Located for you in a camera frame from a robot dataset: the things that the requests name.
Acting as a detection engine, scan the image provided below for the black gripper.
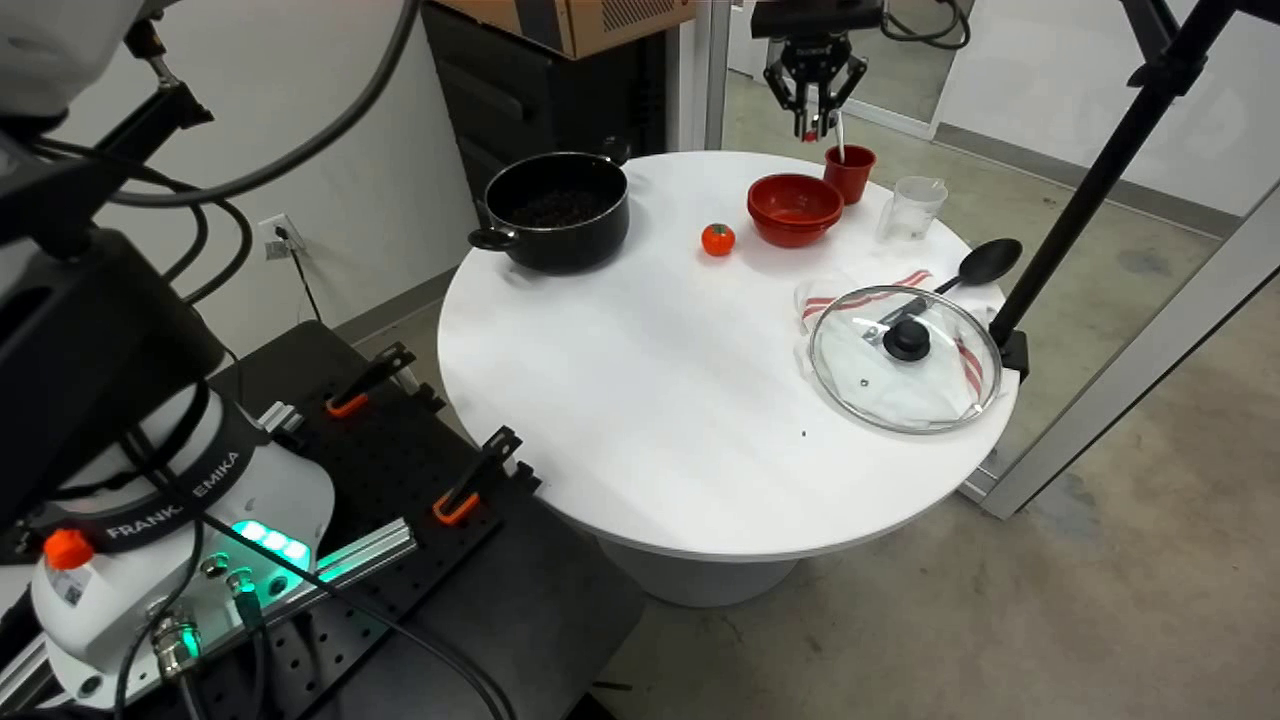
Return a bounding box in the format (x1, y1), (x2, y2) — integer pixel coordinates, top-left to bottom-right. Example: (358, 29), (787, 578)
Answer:
(763, 32), (871, 140)

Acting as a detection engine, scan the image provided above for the black pot with loop handles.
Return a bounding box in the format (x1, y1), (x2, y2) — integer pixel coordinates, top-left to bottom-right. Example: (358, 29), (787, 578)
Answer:
(466, 140), (633, 278)

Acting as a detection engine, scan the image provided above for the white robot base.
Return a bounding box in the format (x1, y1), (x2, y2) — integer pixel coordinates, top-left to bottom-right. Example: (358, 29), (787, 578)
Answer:
(25, 435), (340, 713)

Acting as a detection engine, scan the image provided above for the red bowl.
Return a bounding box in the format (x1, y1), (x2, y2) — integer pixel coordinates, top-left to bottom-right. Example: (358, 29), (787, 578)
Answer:
(745, 171), (848, 251)

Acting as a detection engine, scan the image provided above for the large black plastic spoon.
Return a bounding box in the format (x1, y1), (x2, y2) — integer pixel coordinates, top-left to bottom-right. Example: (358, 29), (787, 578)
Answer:
(883, 237), (1027, 332)

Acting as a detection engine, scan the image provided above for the red cup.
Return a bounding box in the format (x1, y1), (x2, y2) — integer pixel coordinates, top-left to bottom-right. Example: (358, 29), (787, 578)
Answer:
(820, 140), (879, 207)

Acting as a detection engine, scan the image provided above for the glass door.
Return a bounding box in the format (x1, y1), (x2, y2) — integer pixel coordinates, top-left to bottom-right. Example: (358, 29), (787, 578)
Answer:
(722, 0), (982, 144)

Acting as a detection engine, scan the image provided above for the clear plastic cup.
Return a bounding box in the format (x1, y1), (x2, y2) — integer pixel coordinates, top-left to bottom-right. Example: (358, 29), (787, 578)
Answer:
(877, 171), (953, 249)

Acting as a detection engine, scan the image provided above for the cardboard box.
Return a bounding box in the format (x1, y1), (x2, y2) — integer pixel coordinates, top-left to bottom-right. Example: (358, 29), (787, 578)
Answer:
(436, 0), (702, 63)

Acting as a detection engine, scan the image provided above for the glass lid with black knob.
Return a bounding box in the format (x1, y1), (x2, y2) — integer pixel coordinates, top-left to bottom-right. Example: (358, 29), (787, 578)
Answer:
(804, 279), (1008, 441)

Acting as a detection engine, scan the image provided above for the black tripod stand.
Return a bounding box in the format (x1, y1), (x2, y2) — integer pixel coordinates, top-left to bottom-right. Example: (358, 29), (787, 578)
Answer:
(986, 0), (1280, 379)

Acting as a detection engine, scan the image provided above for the black cart platform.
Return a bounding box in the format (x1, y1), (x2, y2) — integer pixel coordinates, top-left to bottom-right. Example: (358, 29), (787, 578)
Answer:
(311, 491), (653, 720)

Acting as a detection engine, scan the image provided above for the aluminium extrusion bar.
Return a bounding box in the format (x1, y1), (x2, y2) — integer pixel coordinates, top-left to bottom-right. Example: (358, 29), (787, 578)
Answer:
(256, 515), (418, 598)

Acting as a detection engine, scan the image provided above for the orange cap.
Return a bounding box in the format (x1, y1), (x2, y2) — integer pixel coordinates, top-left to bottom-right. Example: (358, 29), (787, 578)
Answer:
(39, 526), (101, 578)

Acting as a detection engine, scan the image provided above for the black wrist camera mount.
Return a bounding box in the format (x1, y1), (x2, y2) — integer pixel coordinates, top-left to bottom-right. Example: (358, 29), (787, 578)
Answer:
(748, 0), (888, 42)

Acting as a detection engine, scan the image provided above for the white table pedestal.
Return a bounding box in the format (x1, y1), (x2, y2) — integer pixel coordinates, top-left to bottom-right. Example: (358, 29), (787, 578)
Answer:
(593, 526), (808, 611)

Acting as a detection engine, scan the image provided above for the grey robot hose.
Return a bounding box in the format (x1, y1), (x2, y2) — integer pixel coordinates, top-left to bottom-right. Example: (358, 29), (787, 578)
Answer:
(112, 0), (429, 211)

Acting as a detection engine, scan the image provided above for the black clamp with orange handle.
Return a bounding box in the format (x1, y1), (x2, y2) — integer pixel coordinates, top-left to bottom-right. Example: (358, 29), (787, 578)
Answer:
(429, 426), (524, 529)
(321, 339), (415, 421)

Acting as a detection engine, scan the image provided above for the black power cable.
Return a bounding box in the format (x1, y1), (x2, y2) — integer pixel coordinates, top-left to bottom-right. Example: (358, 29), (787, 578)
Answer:
(275, 237), (330, 332)

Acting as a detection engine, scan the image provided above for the white wall outlet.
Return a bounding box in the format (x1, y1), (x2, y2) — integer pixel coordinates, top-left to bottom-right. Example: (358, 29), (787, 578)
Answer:
(256, 211), (298, 266)

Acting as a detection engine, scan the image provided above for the robot base with cables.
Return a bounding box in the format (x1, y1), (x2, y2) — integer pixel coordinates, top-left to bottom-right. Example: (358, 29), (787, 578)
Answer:
(112, 383), (524, 720)

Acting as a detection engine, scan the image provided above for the black camera rig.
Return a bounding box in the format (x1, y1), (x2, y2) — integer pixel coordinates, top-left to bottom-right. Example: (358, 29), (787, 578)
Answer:
(0, 51), (230, 535)

